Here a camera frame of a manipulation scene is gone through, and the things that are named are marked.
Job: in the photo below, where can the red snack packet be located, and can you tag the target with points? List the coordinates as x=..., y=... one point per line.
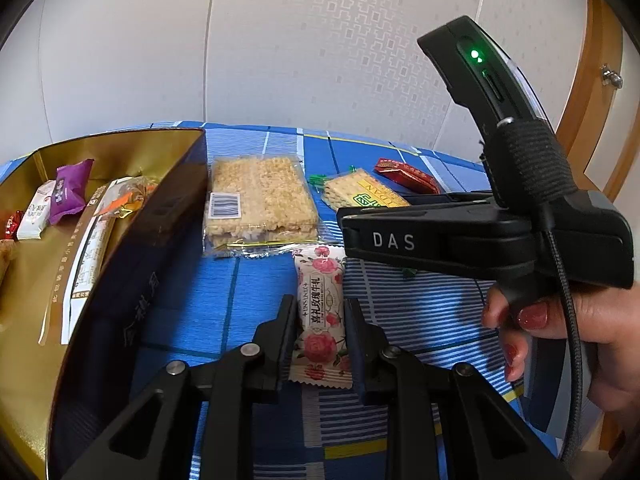
x=405, y=175

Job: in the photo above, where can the wooden door frame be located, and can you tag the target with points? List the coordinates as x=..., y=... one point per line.
x=595, y=60

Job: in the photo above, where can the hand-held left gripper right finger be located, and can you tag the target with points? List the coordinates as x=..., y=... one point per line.
x=354, y=345

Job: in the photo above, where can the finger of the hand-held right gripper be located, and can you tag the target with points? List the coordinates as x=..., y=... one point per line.
x=400, y=217
x=455, y=200

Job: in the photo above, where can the long white orange snack packet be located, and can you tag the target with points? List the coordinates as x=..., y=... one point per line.
x=92, y=255

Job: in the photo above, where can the person's right hand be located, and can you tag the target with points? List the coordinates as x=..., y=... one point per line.
x=610, y=330

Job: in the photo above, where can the floral candy packet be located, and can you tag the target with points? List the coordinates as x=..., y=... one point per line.
x=320, y=300

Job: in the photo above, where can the puffed rice bar packet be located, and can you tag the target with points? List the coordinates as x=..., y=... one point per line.
x=260, y=195

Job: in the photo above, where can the blue checked tablecloth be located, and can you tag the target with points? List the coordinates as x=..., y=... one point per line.
x=260, y=280

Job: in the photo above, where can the green yellow cracker packet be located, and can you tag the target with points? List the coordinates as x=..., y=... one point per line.
x=350, y=190

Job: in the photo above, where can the purple snack packet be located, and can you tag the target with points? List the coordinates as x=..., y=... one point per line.
x=67, y=192

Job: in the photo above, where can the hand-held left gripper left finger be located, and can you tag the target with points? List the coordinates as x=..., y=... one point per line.
x=290, y=340

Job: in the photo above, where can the metal door fitting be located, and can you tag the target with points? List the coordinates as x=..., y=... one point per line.
x=611, y=76

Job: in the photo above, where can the gold gift box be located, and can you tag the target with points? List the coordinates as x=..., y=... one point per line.
x=30, y=280

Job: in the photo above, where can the small red candy packet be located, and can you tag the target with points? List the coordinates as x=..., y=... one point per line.
x=12, y=225

